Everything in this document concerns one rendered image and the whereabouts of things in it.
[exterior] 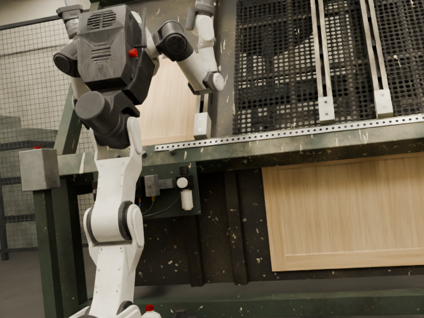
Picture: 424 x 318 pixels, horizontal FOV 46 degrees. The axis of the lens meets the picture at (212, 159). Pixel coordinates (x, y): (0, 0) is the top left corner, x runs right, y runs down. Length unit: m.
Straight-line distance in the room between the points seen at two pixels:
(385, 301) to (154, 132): 1.27
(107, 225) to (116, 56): 0.62
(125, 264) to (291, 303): 0.79
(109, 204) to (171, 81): 0.97
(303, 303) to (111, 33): 1.35
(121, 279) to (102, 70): 0.76
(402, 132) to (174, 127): 1.02
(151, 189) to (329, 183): 0.82
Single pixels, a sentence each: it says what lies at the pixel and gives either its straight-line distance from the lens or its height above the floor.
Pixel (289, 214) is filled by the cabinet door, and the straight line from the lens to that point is 2.40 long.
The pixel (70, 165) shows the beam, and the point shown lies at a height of 0.85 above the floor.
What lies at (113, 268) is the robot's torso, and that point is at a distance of 1.82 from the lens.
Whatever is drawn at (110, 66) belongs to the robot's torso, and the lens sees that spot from 1.92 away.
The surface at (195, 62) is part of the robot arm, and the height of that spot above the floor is 1.21.
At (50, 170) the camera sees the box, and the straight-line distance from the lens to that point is 2.34.
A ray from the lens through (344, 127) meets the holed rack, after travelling 2.17.
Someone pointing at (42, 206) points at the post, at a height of 0.68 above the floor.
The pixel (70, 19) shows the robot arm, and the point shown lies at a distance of 2.51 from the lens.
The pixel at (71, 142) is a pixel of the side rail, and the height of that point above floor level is 0.97.
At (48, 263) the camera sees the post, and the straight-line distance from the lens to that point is 2.38.
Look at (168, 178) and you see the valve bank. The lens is 2.25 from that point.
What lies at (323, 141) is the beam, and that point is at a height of 0.83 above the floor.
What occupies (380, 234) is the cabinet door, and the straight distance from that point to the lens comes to 2.40.
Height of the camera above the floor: 0.79
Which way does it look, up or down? level
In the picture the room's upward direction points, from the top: 6 degrees counter-clockwise
